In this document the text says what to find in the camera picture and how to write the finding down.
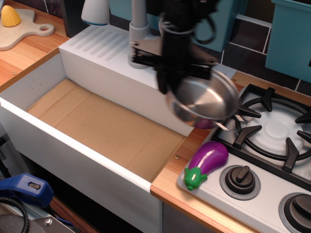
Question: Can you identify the stainless steel pot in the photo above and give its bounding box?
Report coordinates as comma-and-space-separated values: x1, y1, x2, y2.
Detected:
166, 70, 240, 132

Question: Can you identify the black stove knob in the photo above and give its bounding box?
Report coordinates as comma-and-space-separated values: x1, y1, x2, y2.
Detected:
278, 193, 311, 233
220, 165, 261, 201

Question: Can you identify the yellow toy corn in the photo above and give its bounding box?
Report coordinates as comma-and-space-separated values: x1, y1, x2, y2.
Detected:
1, 5, 21, 27

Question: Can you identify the grey toy faucet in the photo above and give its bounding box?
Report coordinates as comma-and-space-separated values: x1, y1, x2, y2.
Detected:
128, 0, 162, 69

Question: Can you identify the white toy stove top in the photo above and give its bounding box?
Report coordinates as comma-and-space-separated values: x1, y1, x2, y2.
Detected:
176, 83, 311, 233

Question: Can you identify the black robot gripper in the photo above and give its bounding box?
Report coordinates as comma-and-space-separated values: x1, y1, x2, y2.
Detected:
130, 21, 217, 95

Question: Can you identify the brown cardboard sheet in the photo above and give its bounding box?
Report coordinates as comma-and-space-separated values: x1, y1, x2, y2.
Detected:
28, 79, 185, 182

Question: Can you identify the right teal box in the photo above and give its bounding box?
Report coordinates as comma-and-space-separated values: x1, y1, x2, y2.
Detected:
265, 0, 311, 82

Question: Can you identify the purple toy eggplant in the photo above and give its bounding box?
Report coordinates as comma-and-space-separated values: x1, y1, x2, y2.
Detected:
184, 141, 229, 191

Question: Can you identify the light wooden cutting board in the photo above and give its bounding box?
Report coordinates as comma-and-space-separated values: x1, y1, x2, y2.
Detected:
0, 9, 54, 51

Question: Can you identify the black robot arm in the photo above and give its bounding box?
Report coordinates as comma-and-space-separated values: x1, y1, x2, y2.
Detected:
130, 0, 218, 94

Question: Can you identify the black burner grate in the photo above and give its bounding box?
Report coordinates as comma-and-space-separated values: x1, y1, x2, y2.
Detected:
212, 84, 311, 192

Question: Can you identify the left black stove knob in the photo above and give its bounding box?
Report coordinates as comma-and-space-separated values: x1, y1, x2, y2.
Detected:
220, 165, 261, 201

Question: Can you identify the grey metal bracket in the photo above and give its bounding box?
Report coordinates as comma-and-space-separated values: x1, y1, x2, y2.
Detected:
0, 203, 80, 233

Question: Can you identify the right black stove knob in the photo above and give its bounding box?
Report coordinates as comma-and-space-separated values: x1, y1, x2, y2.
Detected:
278, 193, 311, 233

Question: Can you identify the blue plastic clamp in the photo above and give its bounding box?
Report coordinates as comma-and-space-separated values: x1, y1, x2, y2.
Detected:
0, 173, 54, 208

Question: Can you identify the white toy sink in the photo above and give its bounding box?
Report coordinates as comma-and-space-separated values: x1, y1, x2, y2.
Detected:
0, 26, 192, 233

